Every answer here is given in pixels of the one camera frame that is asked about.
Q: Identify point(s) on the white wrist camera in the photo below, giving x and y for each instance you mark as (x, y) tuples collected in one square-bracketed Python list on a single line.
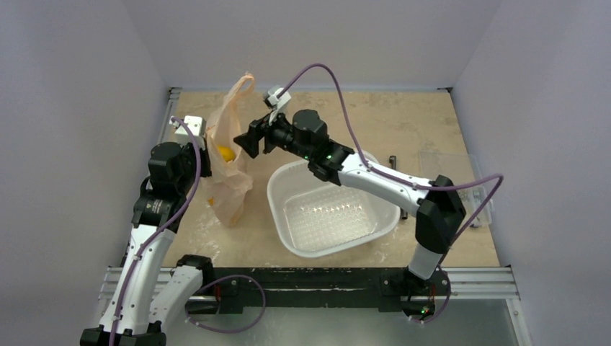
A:
[(197, 127), (277, 100)]

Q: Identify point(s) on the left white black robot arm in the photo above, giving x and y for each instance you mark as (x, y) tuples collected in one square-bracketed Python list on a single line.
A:
[(135, 316)]

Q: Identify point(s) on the black T-handle wrench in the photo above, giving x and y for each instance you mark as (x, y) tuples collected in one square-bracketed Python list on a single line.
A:
[(393, 164)]

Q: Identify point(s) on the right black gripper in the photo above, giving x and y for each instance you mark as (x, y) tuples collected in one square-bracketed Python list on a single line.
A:
[(260, 138)]

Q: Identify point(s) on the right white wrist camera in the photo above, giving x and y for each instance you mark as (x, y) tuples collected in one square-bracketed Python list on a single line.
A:
[(277, 100)]

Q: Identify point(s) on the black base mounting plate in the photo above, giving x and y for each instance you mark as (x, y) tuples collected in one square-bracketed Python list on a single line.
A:
[(229, 290)]

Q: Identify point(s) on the white plastic basket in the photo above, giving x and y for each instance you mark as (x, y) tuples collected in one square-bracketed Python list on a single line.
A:
[(315, 219)]

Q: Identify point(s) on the orange translucent plastic bag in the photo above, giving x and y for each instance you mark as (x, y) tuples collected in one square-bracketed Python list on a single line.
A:
[(226, 188)]

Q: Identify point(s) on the clear plastic screw box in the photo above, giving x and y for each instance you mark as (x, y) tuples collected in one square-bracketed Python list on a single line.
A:
[(461, 169)]

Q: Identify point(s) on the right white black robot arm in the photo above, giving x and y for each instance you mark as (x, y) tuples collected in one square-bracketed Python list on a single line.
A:
[(435, 204)]

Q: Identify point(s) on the yellow fake fruit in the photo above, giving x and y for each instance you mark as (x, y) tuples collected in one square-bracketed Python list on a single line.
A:
[(227, 153)]

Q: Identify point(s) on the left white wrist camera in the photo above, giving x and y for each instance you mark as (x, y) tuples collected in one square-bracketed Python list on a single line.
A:
[(197, 127)]

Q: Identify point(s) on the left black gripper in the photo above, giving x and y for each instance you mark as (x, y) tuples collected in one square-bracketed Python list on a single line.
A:
[(204, 155)]

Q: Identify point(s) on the aluminium rail frame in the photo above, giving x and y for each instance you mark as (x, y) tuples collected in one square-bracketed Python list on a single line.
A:
[(477, 284)]

